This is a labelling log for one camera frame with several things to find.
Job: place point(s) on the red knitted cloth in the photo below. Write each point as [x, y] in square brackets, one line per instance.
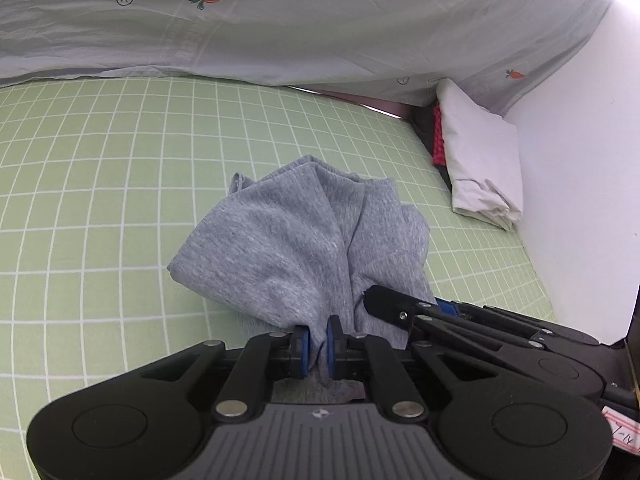
[439, 135]

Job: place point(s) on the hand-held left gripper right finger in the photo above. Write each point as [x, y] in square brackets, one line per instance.
[332, 352]

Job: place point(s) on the white folded cloth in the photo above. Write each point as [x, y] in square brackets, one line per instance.
[480, 160]

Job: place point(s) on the grey printed quilt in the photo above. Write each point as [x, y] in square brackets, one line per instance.
[300, 25]

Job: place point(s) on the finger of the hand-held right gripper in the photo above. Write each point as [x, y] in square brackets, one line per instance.
[443, 305]
[390, 307]

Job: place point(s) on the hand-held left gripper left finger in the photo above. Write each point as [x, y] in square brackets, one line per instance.
[300, 355]

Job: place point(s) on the grey sweatshirt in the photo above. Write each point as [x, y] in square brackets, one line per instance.
[280, 240]

